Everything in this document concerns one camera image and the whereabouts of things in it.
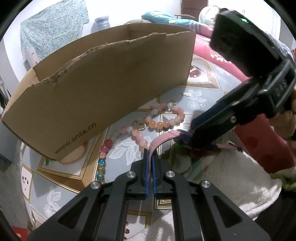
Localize pink strap smart watch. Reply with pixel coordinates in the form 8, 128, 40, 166
149, 130, 191, 177

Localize small silver hair clip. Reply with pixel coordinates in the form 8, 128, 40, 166
182, 92, 191, 97

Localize pink orange bead bracelet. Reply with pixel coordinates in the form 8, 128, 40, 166
112, 101, 186, 152

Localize person right hand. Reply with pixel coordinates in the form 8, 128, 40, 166
268, 108, 295, 141

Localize pink floral blanket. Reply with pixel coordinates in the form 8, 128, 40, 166
193, 23, 249, 82

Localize person in white top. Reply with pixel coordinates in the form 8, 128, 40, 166
198, 6, 228, 27

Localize dark red wooden door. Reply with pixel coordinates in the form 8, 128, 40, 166
181, 0, 208, 21

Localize teal patterned pillow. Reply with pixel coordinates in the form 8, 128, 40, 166
142, 11, 207, 29

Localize brown cardboard box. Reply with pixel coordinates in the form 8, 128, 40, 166
1, 23, 196, 160

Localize blue water jug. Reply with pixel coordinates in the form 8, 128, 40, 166
91, 16, 110, 34

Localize blue floral hanging cloth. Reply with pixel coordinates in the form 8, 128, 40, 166
20, 1, 89, 60

